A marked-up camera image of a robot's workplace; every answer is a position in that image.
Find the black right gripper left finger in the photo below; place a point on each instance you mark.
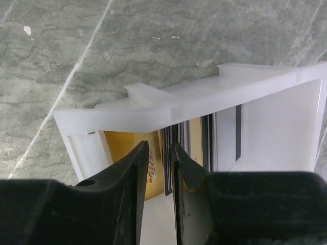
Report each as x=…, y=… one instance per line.
x=106, y=208

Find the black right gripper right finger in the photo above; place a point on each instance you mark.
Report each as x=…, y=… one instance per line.
x=266, y=207

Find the stack of cards in tray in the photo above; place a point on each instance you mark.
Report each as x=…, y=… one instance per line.
x=213, y=141

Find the white plastic card tray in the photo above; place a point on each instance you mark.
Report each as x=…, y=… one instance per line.
x=282, y=112

